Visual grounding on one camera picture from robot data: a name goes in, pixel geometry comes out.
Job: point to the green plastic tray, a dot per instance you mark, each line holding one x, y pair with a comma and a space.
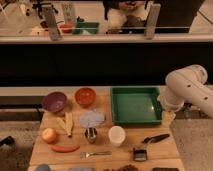
135, 105

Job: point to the orange bowl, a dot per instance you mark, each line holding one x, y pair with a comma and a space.
85, 97

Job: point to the blue grey cloth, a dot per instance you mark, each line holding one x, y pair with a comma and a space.
91, 118

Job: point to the seated person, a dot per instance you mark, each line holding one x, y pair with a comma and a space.
117, 12

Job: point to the left metal post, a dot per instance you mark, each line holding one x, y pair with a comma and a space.
54, 33

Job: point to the background red bowl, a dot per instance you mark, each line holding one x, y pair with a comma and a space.
66, 28

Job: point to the blue round object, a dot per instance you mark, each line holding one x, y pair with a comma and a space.
42, 167

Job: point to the red apple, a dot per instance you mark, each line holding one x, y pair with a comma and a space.
49, 135

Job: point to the background green bin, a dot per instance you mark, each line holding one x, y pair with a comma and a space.
91, 27

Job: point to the white plastic cup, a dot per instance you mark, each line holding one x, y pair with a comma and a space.
116, 135

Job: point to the black object on floor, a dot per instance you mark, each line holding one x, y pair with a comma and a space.
7, 141

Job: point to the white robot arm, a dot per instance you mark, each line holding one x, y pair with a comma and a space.
187, 85

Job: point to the dark rectangular object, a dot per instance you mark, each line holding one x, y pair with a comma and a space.
164, 169

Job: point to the brown snack pile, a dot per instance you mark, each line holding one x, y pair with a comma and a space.
123, 168

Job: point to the blue flat object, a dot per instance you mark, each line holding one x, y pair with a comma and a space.
81, 169

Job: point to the metal post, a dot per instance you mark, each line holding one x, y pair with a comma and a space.
54, 33
152, 21

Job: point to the purple bowl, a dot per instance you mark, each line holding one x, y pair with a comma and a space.
54, 102

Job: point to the silver fork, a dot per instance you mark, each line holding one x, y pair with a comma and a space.
88, 154

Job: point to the metal cup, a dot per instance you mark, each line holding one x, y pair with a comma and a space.
91, 134

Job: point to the right metal post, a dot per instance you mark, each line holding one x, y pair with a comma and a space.
152, 21

